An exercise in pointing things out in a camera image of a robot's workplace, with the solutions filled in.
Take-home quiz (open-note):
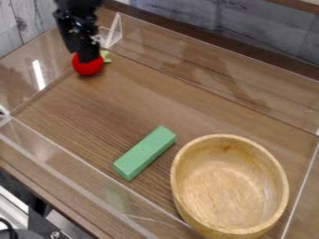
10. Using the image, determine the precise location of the clear acrylic corner bracket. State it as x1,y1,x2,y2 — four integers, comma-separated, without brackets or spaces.
99,14,121,49

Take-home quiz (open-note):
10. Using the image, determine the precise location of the clear acrylic tray wall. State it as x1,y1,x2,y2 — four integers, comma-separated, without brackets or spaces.
0,10,319,239

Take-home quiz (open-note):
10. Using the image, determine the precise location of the green rectangular block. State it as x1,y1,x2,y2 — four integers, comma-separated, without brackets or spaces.
113,126,177,181

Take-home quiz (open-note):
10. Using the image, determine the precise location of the wooden bowl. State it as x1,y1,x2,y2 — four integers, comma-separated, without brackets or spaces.
171,134,289,239

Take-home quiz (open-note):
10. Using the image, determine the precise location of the black metal mount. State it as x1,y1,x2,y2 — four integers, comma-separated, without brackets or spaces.
28,206,72,239

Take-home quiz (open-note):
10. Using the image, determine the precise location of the black cable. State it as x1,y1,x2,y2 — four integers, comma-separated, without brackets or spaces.
0,218,20,239

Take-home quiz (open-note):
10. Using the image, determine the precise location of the red plush strawberry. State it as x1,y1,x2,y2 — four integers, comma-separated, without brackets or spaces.
72,50,112,76

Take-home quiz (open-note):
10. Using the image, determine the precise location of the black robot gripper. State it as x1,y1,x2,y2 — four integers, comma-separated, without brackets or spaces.
52,0,103,63

